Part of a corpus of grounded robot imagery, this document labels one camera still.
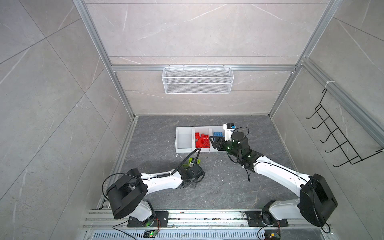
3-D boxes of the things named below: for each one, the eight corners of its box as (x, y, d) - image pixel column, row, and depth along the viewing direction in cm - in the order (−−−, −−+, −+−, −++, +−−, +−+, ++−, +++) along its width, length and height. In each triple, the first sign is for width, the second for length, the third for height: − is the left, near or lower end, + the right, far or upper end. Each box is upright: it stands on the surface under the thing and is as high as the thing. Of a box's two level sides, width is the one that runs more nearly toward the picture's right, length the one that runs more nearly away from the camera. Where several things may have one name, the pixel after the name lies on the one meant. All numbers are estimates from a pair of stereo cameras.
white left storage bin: (175, 154, 100) (173, 147, 94) (177, 128, 114) (176, 121, 108) (193, 154, 100) (193, 147, 94) (193, 128, 114) (193, 121, 108)
